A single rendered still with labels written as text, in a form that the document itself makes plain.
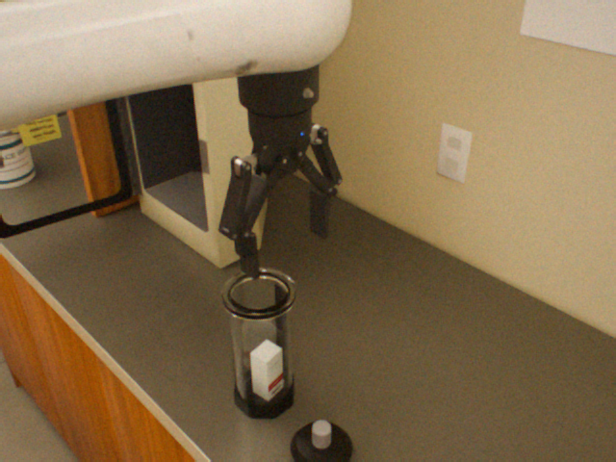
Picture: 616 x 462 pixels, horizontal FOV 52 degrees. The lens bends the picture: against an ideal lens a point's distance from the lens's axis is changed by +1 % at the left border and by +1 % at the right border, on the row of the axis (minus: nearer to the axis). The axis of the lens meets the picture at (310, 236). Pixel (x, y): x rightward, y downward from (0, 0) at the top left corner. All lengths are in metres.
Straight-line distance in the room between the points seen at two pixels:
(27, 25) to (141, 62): 0.09
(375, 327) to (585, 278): 0.41
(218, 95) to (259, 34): 0.67
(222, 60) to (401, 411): 0.70
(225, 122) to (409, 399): 0.60
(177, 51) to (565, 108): 0.81
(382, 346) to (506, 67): 0.55
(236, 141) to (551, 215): 0.62
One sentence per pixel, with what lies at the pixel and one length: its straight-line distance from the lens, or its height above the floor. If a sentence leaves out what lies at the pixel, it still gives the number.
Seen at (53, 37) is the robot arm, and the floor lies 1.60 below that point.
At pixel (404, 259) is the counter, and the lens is 1.38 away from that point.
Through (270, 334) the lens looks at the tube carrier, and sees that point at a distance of 0.92.
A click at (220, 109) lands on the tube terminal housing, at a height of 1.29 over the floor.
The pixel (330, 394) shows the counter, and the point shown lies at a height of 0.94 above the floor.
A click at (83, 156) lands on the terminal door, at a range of 1.45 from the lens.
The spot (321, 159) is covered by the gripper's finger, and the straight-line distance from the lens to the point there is 0.82.
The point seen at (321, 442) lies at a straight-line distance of 0.95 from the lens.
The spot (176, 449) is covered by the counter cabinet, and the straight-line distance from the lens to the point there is 1.22.
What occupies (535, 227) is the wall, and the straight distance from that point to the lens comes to 1.30.
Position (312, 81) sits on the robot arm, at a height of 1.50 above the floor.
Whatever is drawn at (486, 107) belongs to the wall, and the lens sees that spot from 1.27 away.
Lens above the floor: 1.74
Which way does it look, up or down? 34 degrees down
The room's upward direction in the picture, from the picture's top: straight up
